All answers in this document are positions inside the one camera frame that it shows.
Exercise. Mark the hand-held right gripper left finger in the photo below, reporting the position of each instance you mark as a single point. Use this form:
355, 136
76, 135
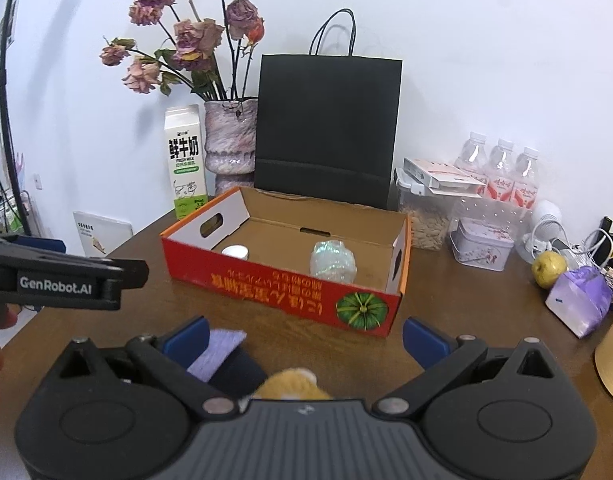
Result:
186, 341

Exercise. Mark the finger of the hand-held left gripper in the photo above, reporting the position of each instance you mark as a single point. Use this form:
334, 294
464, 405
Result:
135, 274

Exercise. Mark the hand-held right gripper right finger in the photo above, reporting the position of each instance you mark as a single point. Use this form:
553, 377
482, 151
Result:
426, 344

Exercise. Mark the purple knitted cloth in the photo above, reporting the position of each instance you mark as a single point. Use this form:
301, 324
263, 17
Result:
219, 347

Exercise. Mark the dark blue sock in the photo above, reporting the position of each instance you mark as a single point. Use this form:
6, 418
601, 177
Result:
239, 375

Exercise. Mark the red cardboard box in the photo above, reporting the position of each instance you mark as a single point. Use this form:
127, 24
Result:
286, 295

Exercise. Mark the yellow plush toy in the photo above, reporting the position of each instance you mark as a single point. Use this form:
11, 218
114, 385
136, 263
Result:
291, 385

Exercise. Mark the person's left hand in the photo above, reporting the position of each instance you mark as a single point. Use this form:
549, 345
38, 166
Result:
7, 319

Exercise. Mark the white board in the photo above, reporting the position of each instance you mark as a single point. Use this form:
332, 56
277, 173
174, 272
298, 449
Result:
101, 232

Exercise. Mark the floral tin box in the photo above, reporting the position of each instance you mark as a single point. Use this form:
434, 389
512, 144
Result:
479, 247

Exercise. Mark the clear seed storage container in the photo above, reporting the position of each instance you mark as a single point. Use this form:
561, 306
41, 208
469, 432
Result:
426, 225

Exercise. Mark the white green milk carton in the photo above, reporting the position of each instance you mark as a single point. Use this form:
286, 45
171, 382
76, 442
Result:
186, 160

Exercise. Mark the iridescent wrapped bundle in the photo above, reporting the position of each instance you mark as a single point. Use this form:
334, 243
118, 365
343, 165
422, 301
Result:
331, 262

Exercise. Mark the green apple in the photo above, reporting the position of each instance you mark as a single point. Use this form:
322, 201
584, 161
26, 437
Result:
548, 270

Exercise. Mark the white red flat box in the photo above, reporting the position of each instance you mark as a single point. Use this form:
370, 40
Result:
456, 189
436, 170

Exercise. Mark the purple tissue packet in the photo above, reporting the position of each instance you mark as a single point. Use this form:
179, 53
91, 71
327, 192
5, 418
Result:
578, 302

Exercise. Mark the black tripod stand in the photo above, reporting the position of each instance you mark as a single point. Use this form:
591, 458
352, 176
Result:
9, 125

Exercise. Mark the mottled pink ceramic vase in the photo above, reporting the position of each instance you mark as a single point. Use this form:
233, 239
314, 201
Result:
231, 135

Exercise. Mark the small white fan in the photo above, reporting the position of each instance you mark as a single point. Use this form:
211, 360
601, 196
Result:
546, 217

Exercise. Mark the clear water bottle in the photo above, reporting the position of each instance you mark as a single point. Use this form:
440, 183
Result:
472, 157
501, 165
526, 175

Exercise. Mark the black charger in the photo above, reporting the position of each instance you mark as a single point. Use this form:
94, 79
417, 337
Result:
606, 224

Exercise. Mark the dried pink rose bouquet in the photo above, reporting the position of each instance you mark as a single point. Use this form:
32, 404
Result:
196, 40

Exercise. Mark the black paper bag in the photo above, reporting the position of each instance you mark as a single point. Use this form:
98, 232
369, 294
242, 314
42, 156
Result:
326, 120

